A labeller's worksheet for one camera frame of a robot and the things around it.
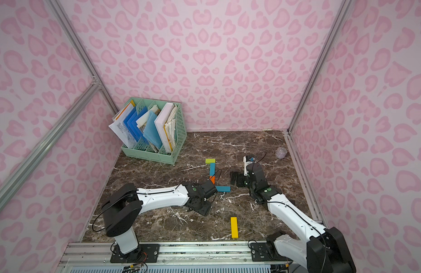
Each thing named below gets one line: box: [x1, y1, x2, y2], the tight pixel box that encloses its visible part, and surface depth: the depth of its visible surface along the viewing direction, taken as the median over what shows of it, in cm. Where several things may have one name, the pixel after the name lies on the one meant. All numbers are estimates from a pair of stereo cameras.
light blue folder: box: [142, 110, 163, 150], surface depth 93 cm
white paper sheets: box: [108, 100, 137, 149], surface depth 97 cm
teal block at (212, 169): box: [209, 162, 216, 177], surface depth 103 cm
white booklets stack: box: [154, 102, 179, 153], surface depth 95 cm
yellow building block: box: [230, 216, 239, 239], surface depth 81 cm
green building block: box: [205, 158, 216, 164], surface depth 106 cm
